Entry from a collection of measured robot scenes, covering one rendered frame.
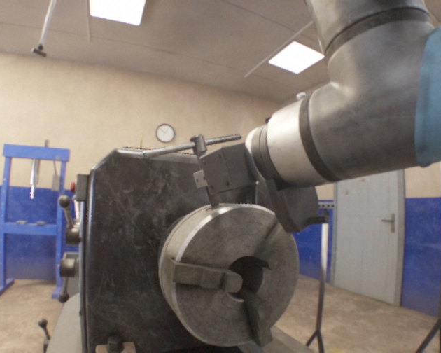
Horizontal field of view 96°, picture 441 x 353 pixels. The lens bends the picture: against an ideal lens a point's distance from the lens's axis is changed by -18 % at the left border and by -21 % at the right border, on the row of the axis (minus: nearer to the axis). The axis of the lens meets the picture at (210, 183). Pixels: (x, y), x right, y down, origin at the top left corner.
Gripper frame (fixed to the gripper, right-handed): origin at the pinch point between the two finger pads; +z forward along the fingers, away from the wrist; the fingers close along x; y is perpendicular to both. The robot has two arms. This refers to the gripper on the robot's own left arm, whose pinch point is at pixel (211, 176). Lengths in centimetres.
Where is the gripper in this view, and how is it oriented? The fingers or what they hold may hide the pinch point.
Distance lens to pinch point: 40.5
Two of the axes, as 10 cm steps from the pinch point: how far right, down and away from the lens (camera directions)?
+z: -5.2, 1.5, 8.4
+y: -2.9, -9.6, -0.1
